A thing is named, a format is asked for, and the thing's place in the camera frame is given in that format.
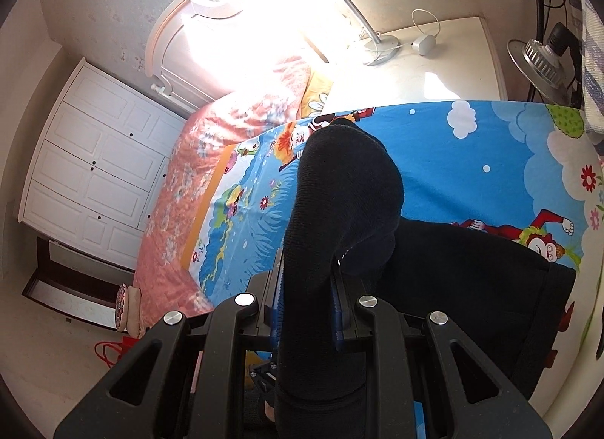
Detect silver fan lamp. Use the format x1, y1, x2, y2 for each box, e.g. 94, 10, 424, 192
507, 22, 584, 109

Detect red bag on floor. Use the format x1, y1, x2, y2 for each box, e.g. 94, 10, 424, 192
93, 336, 138, 368

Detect white charger with cable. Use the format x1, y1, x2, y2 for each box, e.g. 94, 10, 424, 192
410, 8, 441, 57

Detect pink floral quilt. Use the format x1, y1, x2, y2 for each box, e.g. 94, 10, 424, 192
133, 55, 311, 328

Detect colourful cartoon bed sheet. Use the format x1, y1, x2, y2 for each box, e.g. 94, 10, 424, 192
187, 101, 603, 433

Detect white nightstand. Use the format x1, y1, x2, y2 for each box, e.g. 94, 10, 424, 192
325, 17, 508, 113

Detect striped blue white cloth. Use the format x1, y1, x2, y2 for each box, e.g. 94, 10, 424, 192
581, 0, 604, 157

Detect white bed headboard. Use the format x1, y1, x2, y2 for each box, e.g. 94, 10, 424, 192
144, 0, 305, 114

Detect white panelled wardrobe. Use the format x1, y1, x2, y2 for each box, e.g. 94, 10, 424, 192
17, 60, 184, 269

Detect black pants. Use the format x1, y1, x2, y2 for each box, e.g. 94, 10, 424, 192
276, 119, 576, 438

